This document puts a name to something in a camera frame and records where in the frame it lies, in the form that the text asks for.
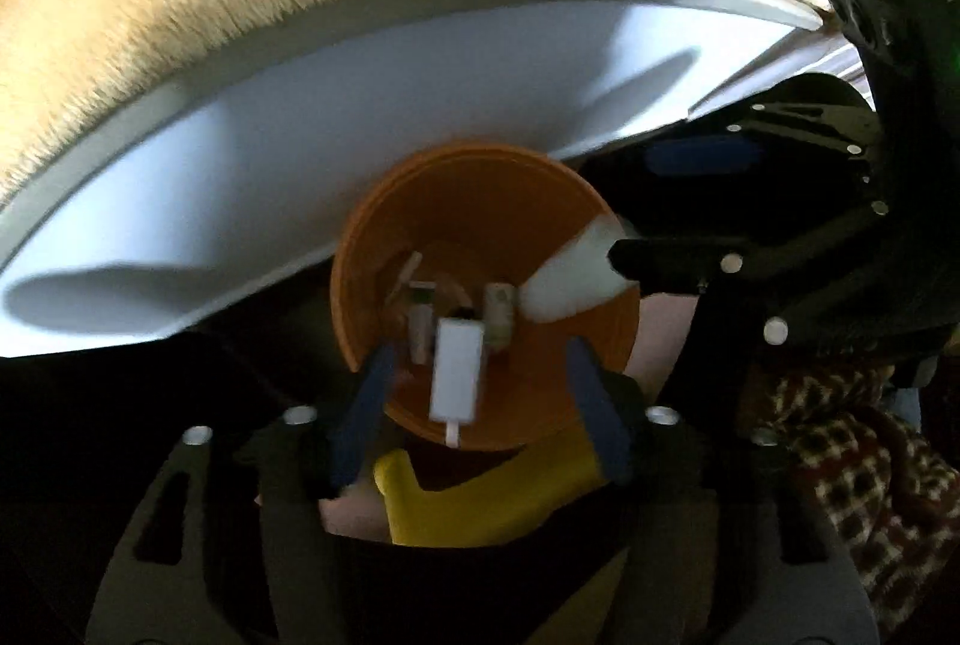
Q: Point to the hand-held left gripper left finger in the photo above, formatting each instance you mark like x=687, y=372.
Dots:
x=364, y=412

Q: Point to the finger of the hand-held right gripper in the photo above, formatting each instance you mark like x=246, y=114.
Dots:
x=675, y=259
x=701, y=156

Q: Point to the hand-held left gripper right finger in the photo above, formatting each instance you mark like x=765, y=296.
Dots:
x=596, y=424

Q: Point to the white tissue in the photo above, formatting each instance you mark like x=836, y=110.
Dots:
x=570, y=285

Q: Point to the orange plastic bin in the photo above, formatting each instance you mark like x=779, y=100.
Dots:
x=480, y=202

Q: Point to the white rectangular adapter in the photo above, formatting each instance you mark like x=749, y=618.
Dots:
x=456, y=375

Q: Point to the small white tube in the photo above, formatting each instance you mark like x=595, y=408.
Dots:
x=420, y=326
x=500, y=311

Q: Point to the pale bed sheet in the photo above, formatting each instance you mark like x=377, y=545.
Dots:
x=787, y=67

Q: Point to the yellow plastic object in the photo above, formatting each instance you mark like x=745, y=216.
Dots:
x=480, y=510

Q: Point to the white plastic tray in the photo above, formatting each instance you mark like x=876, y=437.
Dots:
x=375, y=165

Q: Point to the brown checkered cloth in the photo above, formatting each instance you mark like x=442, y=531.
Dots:
x=862, y=465

